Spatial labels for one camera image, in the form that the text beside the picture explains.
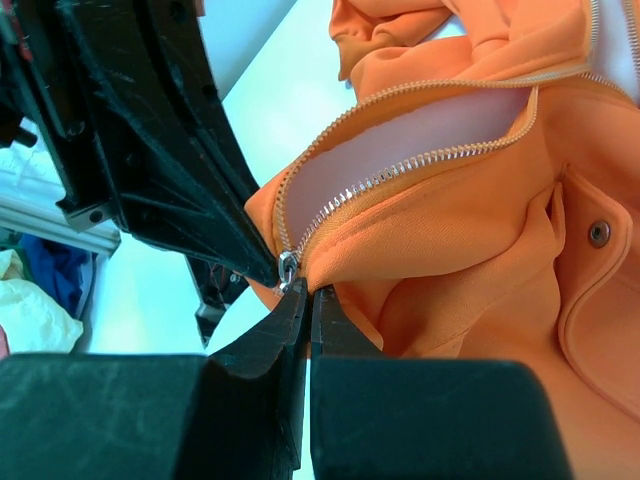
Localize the orange zip-up jacket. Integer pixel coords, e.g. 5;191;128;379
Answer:
245;1;639;479

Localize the aluminium frame rail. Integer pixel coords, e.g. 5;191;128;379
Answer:
1;171;121;256

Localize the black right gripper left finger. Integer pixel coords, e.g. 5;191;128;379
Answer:
1;279;308;479

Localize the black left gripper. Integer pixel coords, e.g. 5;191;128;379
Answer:
1;1;278;286

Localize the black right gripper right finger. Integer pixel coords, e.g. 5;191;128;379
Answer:
310;287;572;479

